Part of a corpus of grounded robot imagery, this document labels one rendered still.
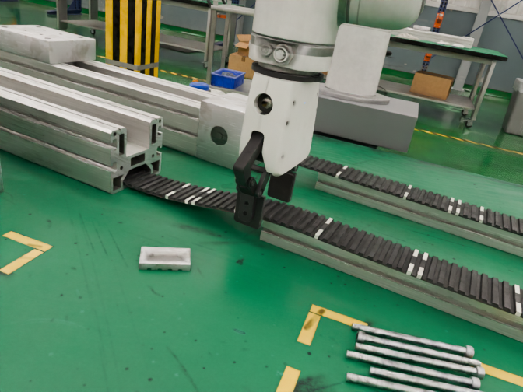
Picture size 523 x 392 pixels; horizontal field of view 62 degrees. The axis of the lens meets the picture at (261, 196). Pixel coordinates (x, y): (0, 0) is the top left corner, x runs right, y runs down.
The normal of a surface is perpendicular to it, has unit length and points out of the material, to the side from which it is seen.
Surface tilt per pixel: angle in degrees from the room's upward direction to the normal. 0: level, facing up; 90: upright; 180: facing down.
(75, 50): 90
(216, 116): 90
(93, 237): 0
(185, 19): 90
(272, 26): 90
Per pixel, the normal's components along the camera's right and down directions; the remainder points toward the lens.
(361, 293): 0.15, -0.89
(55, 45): 0.88, 0.31
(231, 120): -0.44, 0.33
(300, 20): 0.04, 0.45
